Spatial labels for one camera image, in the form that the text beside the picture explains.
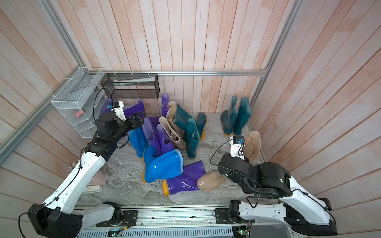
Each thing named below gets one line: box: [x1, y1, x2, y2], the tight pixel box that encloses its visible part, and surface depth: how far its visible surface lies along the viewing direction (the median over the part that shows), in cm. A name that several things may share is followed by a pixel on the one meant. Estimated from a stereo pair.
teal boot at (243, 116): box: [233, 96, 253, 136], surface depth 92 cm
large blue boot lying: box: [142, 145, 185, 183], surface depth 79 cm
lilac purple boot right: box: [156, 123, 174, 154], surface depth 76 cm
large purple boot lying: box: [162, 160, 206, 196], surface depth 83 cm
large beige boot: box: [196, 170, 228, 191], surface depth 76 cm
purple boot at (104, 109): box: [99, 97, 115, 114], surface depth 92 cm
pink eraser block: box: [74, 109, 84, 119], surface depth 84 cm
